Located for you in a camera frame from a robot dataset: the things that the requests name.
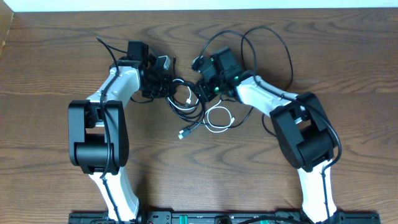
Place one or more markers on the cardboard box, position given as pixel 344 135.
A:
pixel 7 15

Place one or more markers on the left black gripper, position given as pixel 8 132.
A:
pixel 167 83

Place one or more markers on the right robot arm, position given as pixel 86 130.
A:
pixel 305 135

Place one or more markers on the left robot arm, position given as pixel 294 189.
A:
pixel 97 131

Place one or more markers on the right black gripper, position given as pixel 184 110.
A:
pixel 201 86

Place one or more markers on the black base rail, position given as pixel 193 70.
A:
pixel 163 217

